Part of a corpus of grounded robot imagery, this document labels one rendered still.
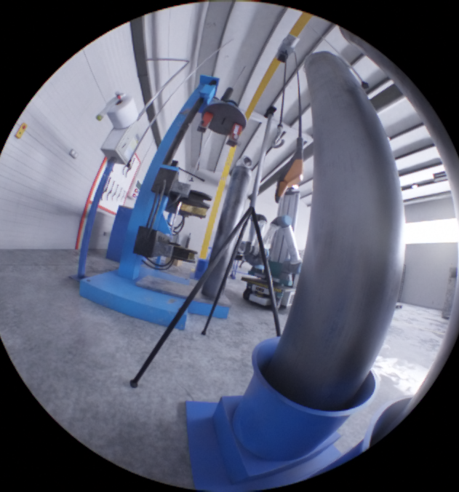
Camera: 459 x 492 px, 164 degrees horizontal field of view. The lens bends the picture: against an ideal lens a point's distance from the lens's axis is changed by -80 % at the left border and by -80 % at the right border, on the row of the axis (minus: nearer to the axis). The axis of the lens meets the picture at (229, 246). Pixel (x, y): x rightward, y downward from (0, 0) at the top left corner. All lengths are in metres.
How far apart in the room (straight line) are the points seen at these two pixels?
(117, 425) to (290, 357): 0.52
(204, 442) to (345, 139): 0.80
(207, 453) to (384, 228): 0.64
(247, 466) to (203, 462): 0.16
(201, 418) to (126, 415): 0.24
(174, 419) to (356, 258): 0.64
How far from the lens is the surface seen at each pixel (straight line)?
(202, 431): 0.61
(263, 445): 0.40
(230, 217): 1.47
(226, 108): 2.04
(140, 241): 1.18
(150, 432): 0.60
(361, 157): 0.32
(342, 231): 0.25
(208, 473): 0.56
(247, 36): 6.75
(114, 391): 0.69
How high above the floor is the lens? 0.55
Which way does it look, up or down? 4 degrees up
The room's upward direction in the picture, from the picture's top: 14 degrees clockwise
